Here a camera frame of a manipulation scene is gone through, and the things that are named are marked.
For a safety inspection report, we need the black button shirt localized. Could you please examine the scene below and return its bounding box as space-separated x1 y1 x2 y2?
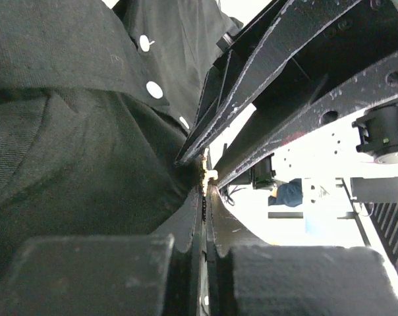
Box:
0 0 244 297

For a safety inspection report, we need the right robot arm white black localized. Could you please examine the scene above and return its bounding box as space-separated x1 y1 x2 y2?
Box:
176 1 398 187

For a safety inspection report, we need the gold brooch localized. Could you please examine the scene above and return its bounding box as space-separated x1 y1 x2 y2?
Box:
201 148 218 197

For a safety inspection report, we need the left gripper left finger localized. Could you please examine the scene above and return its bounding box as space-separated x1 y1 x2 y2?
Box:
0 187 202 315

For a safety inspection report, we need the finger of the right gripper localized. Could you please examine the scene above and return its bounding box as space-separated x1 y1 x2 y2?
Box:
175 1 357 165

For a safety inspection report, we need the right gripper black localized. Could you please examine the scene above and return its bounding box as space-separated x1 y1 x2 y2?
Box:
217 1 398 187

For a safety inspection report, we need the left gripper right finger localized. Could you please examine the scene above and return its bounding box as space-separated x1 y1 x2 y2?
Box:
206 186 398 315

